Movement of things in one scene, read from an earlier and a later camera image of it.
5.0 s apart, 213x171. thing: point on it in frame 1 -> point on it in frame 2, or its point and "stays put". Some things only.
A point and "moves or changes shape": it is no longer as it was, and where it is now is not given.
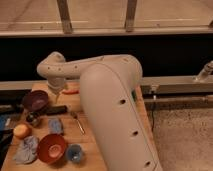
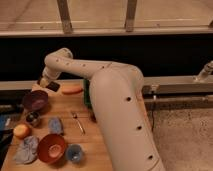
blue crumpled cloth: x=26 y=150 stays put
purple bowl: x=35 y=100 stays put
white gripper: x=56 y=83 -> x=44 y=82
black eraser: x=56 y=110 moves or changes shape
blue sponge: x=55 y=126 stays put
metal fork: x=76 y=117 stays put
